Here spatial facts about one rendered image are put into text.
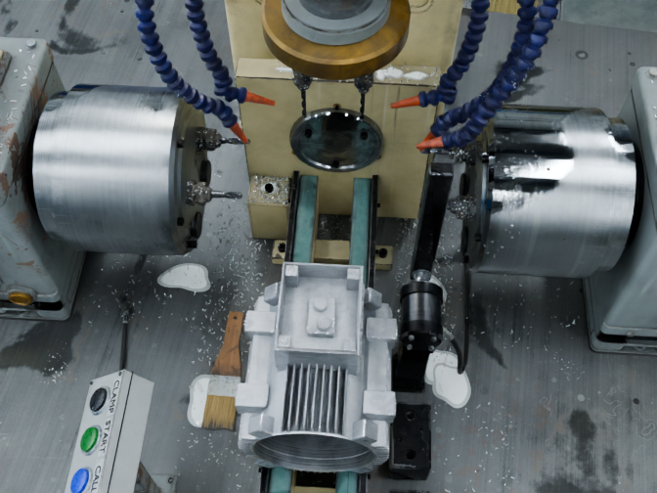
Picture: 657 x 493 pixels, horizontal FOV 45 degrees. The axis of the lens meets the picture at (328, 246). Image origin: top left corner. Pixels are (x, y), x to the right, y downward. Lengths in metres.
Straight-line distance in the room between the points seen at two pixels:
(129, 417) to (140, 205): 0.29
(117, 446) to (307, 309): 0.28
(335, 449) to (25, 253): 0.53
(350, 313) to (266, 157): 0.42
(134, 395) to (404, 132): 0.57
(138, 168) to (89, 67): 0.67
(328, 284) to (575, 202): 0.35
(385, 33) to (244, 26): 0.37
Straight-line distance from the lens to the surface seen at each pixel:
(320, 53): 0.94
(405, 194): 1.38
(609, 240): 1.15
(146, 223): 1.12
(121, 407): 1.00
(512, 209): 1.08
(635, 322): 1.31
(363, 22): 0.94
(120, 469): 0.99
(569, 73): 1.73
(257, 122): 1.25
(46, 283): 1.31
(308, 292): 1.00
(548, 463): 1.29
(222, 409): 1.28
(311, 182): 1.34
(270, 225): 1.38
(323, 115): 1.21
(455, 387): 1.30
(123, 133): 1.12
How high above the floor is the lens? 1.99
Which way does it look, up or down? 58 degrees down
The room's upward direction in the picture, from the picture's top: straight up
